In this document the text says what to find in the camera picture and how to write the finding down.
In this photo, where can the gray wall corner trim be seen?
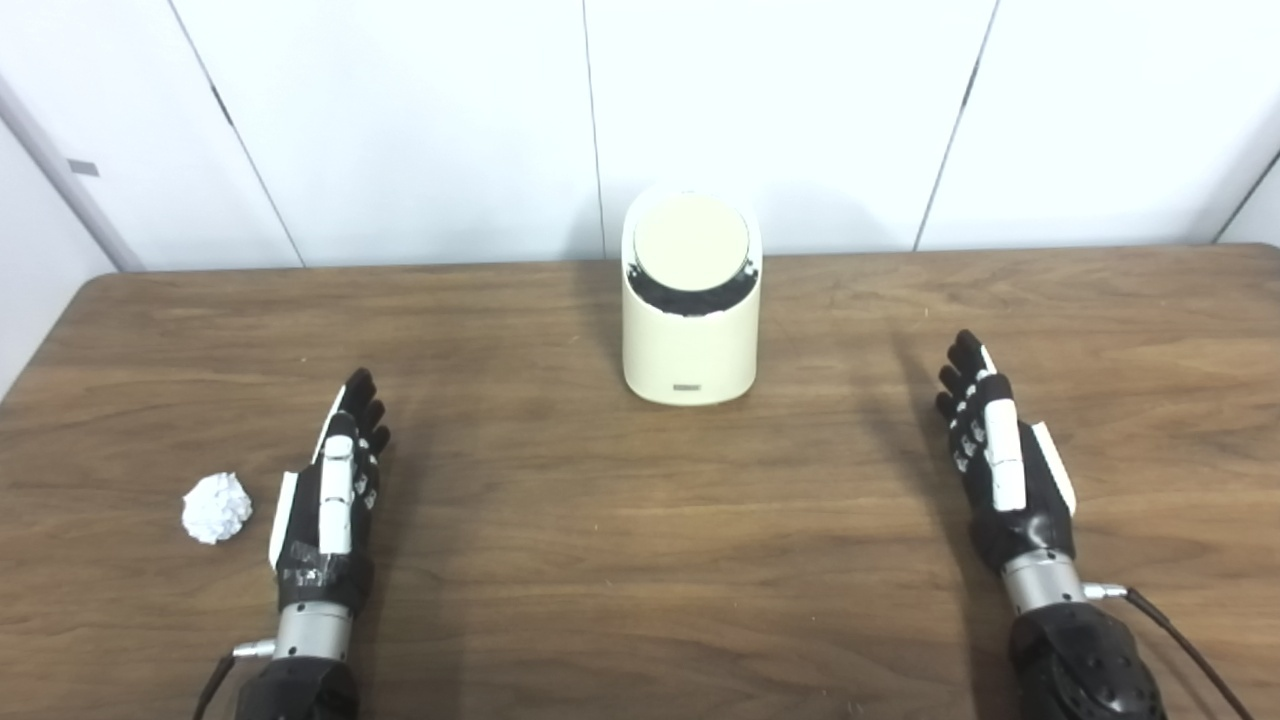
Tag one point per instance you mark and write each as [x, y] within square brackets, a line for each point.
[79, 200]

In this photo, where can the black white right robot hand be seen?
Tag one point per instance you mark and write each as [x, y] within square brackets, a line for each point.
[1005, 470]

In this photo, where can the cream-colored round bin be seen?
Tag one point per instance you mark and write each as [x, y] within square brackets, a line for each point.
[690, 350]

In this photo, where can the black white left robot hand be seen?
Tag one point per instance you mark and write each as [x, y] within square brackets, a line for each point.
[335, 500]

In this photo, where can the white paper ball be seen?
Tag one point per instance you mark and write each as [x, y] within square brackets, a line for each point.
[215, 508]

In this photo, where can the cream round bin lid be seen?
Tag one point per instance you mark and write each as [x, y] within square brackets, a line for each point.
[690, 240]

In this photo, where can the small gray wall tag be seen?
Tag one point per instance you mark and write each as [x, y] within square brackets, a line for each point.
[84, 168]

